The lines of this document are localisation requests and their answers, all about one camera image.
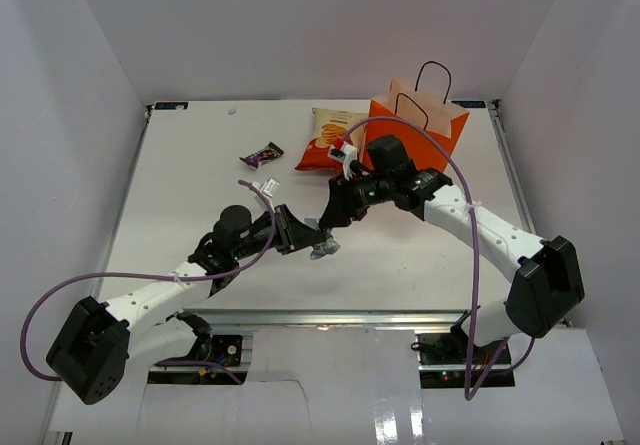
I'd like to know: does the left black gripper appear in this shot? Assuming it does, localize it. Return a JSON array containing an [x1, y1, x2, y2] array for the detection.
[[233, 204, 325, 261]]

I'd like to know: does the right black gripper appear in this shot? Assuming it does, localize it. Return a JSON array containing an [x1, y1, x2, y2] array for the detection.
[[318, 169, 394, 229]]

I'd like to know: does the silver candy wrapper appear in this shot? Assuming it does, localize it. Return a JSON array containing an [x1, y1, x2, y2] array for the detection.
[[304, 217, 341, 260]]

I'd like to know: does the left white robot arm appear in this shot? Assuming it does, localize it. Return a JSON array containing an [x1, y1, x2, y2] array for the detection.
[[46, 205, 333, 405]]

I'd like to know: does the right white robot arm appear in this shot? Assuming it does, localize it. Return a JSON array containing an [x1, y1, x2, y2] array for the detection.
[[319, 135, 585, 364]]

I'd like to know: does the orange chips bag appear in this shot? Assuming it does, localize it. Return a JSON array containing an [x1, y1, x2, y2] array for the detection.
[[295, 107, 368, 171]]

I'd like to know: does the orange paper bag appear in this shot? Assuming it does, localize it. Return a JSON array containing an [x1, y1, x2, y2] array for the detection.
[[364, 60, 470, 172]]

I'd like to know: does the purple M&M's packet upper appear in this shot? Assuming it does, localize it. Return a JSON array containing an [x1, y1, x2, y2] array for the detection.
[[239, 142, 284, 169]]

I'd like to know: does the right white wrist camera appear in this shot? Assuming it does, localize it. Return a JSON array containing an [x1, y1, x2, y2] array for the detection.
[[328, 138, 358, 179]]

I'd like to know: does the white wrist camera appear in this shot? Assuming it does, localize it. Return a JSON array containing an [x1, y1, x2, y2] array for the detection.
[[328, 138, 358, 179], [252, 177, 281, 200]]

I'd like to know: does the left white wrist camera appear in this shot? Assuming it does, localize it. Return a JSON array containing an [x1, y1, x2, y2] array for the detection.
[[252, 177, 281, 200]]

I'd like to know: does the aluminium table frame rail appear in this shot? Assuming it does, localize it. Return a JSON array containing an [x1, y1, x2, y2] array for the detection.
[[191, 309, 464, 328]]

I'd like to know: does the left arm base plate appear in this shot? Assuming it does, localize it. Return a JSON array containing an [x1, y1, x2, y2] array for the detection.
[[147, 335, 247, 386]]

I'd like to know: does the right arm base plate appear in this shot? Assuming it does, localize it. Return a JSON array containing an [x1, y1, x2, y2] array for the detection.
[[411, 333, 515, 390]]

